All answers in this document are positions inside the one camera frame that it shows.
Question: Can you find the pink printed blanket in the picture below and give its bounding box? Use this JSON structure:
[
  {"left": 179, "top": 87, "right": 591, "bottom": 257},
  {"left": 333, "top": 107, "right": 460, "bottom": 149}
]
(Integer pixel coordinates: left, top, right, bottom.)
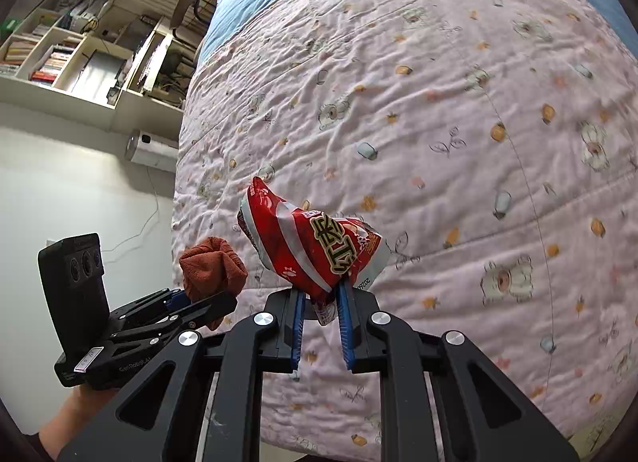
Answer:
[{"left": 172, "top": 0, "right": 638, "bottom": 458}]

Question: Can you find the row of books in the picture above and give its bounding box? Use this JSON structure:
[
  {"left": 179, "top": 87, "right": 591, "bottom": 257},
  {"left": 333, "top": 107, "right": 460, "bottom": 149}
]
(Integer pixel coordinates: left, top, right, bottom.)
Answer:
[{"left": 0, "top": 33, "right": 83, "bottom": 89}]

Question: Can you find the brown sock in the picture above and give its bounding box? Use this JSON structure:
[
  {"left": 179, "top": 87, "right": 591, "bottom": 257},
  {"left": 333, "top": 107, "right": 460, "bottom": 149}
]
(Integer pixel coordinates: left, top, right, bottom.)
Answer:
[{"left": 178, "top": 237, "right": 249, "bottom": 332}]

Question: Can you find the red snack packet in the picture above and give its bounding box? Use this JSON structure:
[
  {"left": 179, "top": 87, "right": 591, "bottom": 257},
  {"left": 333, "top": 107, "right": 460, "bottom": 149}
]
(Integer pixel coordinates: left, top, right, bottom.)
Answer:
[{"left": 237, "top": 176, "right": 390, "bottom": 327}]

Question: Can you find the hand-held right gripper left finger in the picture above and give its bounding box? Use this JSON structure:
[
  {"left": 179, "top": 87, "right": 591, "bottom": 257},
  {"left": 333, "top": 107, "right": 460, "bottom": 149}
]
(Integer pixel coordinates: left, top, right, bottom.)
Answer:
[{"left": 57, "top": 290, "right": 307, "bottom": 462}]

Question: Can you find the beige chair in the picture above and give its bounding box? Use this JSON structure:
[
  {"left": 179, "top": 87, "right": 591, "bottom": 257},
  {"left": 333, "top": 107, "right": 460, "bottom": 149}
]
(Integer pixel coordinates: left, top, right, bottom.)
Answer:
[{"left": 171, "top": 0, "right": 206, "bottom": 40}]

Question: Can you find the white wall cable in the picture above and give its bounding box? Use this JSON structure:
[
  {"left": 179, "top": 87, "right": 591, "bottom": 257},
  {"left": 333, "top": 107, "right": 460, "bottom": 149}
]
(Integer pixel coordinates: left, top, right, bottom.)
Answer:
[{"left": 107, "top": 168, "right": 161, "bottom": 254}]

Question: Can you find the white bookshelf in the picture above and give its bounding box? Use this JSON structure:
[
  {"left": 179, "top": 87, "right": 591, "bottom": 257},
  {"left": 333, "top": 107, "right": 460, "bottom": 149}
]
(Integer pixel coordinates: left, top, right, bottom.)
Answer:
[{"left": 0, "top": 0, "right": 200, "bottom": 131}]

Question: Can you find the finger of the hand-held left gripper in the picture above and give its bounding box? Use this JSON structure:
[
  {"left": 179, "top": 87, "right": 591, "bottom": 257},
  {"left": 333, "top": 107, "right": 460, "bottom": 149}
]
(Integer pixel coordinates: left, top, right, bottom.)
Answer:
[
  {"left": 106, "top": 291, "right": 238, "bottom": 351},
  {"left": 110, "top": 287, "right": 191, "bottom": 329}
]

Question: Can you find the person's left forearm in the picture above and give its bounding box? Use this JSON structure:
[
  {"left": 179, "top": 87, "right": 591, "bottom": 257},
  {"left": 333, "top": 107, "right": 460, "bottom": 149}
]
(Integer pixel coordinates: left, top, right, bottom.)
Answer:
[{"left": 37, "top": 385, "right": 123, "bottom": 449}]

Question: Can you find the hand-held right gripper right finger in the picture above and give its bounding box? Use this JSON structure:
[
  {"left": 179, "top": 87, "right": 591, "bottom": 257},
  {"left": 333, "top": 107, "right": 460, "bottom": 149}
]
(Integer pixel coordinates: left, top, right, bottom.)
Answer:
[{"left": 336, "top": 283, "right": 581, "bottom": 462}]

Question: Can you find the white cylindrical appliance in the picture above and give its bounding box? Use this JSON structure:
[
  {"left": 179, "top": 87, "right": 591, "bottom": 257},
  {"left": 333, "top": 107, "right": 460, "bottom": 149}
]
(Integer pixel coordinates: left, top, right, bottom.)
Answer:
[{"left": 124, "top": 129, "right": 179, "bottom": 172}]

